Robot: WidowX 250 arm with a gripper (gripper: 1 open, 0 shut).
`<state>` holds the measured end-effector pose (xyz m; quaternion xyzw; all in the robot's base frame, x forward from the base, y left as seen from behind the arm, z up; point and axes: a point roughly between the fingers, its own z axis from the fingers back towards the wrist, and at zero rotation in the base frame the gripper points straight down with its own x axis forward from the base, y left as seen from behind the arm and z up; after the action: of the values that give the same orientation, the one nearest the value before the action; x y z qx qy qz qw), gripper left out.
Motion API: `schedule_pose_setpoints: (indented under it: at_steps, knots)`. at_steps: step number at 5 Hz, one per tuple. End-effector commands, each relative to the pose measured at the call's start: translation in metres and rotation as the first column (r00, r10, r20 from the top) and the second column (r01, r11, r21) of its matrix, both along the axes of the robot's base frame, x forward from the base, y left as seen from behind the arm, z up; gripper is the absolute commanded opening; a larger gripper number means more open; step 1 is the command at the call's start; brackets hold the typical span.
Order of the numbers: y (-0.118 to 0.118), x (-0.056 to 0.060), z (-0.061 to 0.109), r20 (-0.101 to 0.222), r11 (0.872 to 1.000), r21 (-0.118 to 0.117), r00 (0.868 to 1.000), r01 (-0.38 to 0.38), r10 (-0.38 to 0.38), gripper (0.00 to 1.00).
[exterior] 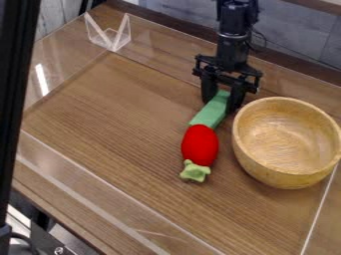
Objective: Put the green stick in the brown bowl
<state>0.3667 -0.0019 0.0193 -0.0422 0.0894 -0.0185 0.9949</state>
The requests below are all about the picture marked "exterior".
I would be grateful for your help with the clear acrylic tray wall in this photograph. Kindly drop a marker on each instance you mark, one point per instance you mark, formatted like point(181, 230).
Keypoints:
point(112, 97)

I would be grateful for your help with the brown wooden bowl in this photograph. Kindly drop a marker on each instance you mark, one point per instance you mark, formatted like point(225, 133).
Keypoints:
point(287, 142)

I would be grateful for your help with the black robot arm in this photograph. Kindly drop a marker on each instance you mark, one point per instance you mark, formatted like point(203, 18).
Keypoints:
point(237, 15)

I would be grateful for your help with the green foam stick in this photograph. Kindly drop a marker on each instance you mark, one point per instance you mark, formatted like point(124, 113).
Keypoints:
point(213, 112)

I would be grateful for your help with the black vertical pole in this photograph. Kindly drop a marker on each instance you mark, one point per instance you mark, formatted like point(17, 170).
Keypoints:
point(19, 16)

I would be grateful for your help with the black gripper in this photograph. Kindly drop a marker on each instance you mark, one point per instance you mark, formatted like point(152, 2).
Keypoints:
point(243, 78)

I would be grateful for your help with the black metal stand bracket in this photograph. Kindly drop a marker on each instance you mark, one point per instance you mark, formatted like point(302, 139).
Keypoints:
point(35, 241)

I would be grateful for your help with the red plush strawberry toy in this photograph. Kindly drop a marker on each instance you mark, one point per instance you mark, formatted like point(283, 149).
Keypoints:
point(200, 150)

